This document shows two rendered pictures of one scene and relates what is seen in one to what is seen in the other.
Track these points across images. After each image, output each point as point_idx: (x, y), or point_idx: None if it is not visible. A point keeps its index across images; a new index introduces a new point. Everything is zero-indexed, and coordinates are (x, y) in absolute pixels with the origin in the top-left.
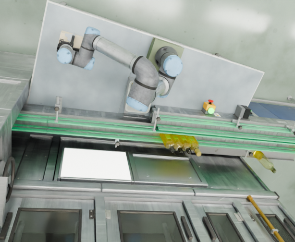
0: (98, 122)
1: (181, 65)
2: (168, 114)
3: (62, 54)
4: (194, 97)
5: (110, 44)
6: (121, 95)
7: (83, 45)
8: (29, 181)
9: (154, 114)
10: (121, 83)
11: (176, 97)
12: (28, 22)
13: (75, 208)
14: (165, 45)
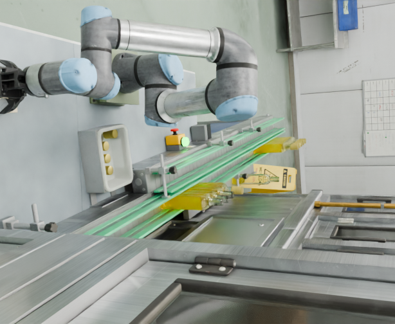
0: (95, 231)
1: (181, 63)
2: (159, 166)
3: (84, 67)
4: (155, 134)
5: (155, 24)
6: (78, 173)
7: (100, 44)
8: None
9: (147, 175)
10: (71, 148)
11: (139, 143)
12: None
13: None
14: (118, 51)
